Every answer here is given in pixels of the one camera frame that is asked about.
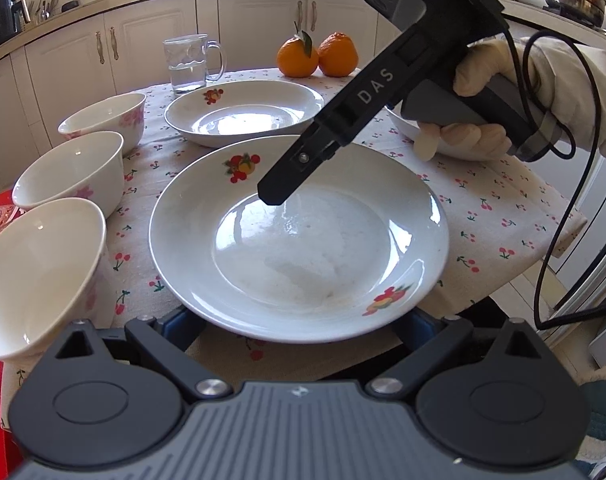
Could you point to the kitchen utensils holder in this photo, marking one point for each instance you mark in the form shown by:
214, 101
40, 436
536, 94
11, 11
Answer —
45, 5

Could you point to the cherry print tablecloth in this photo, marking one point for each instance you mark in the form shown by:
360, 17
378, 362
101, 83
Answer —
483, 200

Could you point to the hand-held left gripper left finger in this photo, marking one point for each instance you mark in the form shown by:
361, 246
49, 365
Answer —
175, 330

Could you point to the white kitchen cabinets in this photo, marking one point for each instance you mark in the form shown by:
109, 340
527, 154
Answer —
143, 45

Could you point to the person's right hand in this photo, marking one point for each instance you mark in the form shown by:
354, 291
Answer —
483, 70

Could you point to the large white fruit print plate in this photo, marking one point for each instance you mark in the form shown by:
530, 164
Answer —
303, 260

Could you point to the stainless steel appliance front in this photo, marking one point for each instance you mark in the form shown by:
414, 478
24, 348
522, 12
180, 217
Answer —
603, 240

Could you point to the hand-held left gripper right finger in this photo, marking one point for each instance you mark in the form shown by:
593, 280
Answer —
417, 327

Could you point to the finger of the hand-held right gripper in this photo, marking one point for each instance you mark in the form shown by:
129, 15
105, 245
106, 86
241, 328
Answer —
293, 170

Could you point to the white bowl pink flower print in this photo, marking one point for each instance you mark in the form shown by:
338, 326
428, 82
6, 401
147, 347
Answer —
38, 270
108, 115
68, 170

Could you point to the clear glass mug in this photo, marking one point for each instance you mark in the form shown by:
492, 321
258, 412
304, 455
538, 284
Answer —
185, 67

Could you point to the person's clothing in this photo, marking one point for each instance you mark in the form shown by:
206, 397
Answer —
605, 410

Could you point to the person's right forearm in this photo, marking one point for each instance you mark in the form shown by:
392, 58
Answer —
583, 90

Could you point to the orange with leaf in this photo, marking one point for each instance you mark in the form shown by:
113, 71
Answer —
295, 60

